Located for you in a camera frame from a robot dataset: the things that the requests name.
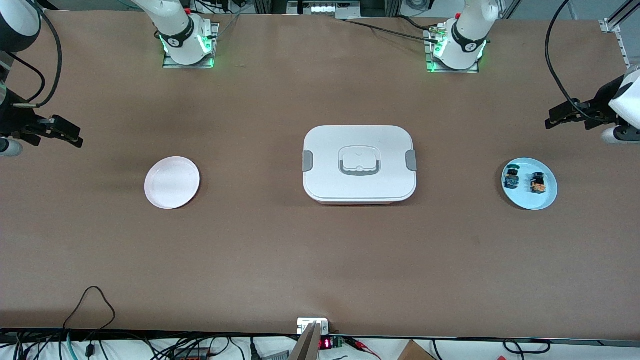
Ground light blue round plate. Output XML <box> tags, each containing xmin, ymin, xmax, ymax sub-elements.
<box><xmin>501</xmin><ymin>157</ymin><xmax>559</xmax><ymax>211</ymax></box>

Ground pink round plate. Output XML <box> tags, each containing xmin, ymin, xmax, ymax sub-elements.
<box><xmin>144</xmin><ymin>156</ymin><xmax>201</xmax><ymax>210</ymax></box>

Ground white lunch box grey latches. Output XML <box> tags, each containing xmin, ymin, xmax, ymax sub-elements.
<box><xmin>302</xmin><ymin>125</ymin><xmax>418</xmax><ymax>206</ymax></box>

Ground silver lit control unit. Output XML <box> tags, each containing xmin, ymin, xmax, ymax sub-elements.
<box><xmin>287</xmin><ymin>0</ymin><xmax>362</xmax><ymax>18</ymax></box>

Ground brown cardboard box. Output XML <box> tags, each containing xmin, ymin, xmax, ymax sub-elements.
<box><xmin>397</xmin><ymin>340</ymin><xmax>437</xmax><ymax>360</ymax></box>

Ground red test lead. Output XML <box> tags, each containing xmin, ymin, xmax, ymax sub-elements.
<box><xmin>344</xmin><ymin>337</ymin><xmax>382</xmax><ymax>359</ymax></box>

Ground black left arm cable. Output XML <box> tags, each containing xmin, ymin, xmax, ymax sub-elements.
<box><xmin>544</xmin><ymin>0</ymin><xmax>608</xmax><ymax>124</ymax></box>

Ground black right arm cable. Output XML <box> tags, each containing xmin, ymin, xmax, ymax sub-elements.
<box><xmin>10</xmin><ymin>0</ymin><xmax>64</xmax><ymax>109</ymax></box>

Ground aluminium profile rail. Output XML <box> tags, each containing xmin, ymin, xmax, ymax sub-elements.
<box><xmin>598</xmin><ymin>0</ymin><xmax>640</xmax><ymax>71</ymax></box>

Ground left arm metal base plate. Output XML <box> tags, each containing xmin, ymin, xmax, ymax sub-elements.
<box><xmin>424</xmin><ymin>27</ymin><xmax>481</xmax><ymax>75</ymax></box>

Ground black looped thin cable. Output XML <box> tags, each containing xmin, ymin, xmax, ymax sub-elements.
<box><xmin>62</xmin><ymin>285</ymin><xmax>117</xmax><ymax>332</ymax></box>

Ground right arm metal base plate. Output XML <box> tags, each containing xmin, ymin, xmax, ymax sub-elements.
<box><xmin>162</xmin><ymin>22</ymin><xmax>220</xmax><ymax>70</ymax></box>

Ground black cable to arm base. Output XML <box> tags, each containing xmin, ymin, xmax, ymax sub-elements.
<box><xmin>344</xmin><ymin>15</ymin><xmax>442</xmax><ymax>42</ymax></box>

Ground black coiled cable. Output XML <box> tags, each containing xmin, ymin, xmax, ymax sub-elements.
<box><xmin>502</xmin><ymin>338</ymin><xmax>552</xmax><ymax>355</ymax></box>

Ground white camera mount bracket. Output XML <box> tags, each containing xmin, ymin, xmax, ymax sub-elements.
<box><xmin>296</xmin><ymin>317</ymin><xmax>330</xmax><ymax>335</ymax></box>

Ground grey camera mount pole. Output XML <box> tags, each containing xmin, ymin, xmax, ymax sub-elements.
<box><xmin>287</xmin><ymin>321</ymin><xmax>324</xmax><ymax>360</ymax></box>

